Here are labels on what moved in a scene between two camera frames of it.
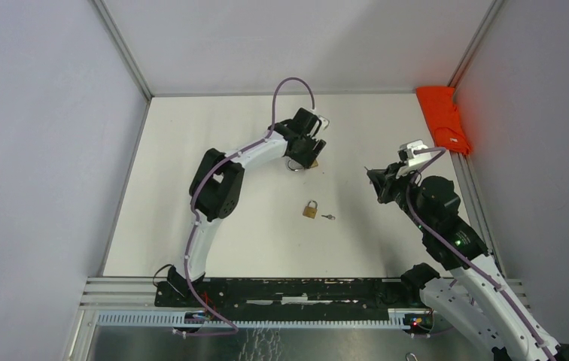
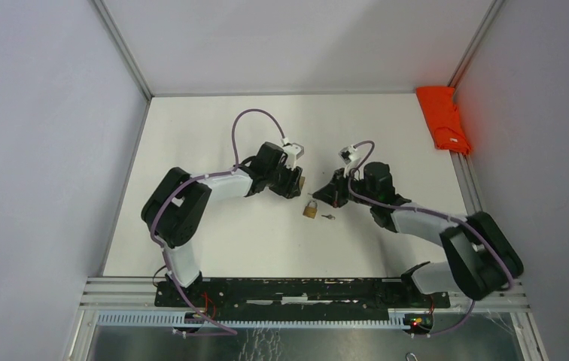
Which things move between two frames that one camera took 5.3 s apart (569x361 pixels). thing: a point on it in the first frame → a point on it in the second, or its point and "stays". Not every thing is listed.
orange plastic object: x=444 y=119 stays
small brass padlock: x=311 y=210 stays
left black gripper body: x=305 y=156 → x=281 y=183
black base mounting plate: x=293 y=293 stays
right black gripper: x=384 y=180 → x=333 y=193
